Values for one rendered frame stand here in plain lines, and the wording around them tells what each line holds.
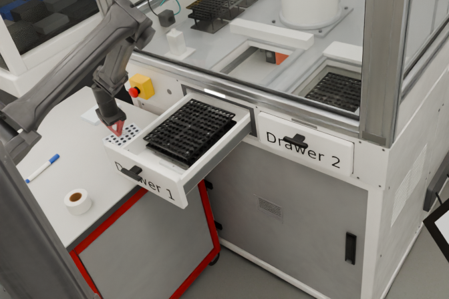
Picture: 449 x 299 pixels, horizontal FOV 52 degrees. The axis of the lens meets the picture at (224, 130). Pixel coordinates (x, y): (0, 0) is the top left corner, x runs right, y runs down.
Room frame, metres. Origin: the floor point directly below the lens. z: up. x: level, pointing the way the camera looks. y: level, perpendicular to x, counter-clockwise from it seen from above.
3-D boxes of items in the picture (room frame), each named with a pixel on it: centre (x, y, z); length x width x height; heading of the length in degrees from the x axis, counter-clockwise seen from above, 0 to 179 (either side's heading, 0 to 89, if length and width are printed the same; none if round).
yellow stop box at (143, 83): (1.38, 0.26, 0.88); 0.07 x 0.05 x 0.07; 45
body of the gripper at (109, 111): (1.23, 0.35, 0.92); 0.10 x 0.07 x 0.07; 31
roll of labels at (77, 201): (0.97, 0.47, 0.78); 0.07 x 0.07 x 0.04
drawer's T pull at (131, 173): (0.92, 0.26, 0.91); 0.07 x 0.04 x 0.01; 45
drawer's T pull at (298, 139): (0.92, -0.19, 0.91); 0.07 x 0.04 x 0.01; 45
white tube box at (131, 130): (1.22, 0.34, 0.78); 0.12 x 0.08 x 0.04; 120
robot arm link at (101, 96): (1.23, 0.35, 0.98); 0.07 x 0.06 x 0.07; 146
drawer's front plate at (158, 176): (0.94, 0.24, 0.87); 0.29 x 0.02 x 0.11; 45
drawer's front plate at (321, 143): (0.94, -0.21, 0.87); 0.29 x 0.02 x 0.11; 45
